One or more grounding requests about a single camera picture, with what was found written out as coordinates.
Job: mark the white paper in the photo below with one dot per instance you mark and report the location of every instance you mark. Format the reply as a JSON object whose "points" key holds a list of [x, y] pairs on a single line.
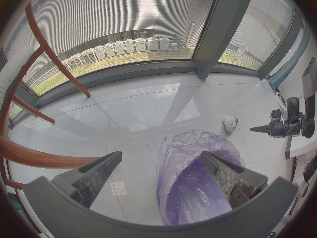
{"points": [[230, 124]]}

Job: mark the white trash bin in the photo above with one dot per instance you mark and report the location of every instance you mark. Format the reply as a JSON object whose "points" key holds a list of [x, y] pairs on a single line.
{"points": [[163, 182]]}

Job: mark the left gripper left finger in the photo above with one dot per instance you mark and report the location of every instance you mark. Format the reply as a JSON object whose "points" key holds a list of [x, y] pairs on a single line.
{"points": [[94, 177]]}

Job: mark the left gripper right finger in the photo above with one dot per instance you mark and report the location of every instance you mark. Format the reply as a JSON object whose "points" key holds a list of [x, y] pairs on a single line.
{"points": [[230, 180]]}

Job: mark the window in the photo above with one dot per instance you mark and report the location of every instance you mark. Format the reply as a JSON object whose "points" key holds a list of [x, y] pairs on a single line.
{"points": [[123, 21]]}

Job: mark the purple plastic bag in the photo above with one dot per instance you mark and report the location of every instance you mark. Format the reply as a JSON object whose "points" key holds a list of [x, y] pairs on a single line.
{"points": [[193, 182]]}

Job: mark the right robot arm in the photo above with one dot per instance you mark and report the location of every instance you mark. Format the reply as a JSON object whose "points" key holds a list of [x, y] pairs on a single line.
{"points": [[309, 118]]}

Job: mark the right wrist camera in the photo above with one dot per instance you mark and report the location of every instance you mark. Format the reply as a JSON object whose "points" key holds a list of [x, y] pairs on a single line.
{"points": [[276, 115]]}

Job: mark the white cushioned wooden chair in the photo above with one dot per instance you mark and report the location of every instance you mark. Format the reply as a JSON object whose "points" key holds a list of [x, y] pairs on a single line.
{"points": [[37, 157]]}

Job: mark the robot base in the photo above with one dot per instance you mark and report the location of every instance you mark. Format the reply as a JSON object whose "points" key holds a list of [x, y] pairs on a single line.
{"points": [[304, 145]]}

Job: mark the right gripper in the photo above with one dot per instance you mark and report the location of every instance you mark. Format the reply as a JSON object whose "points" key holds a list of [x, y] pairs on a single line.
{"points": [[276, 129]]}

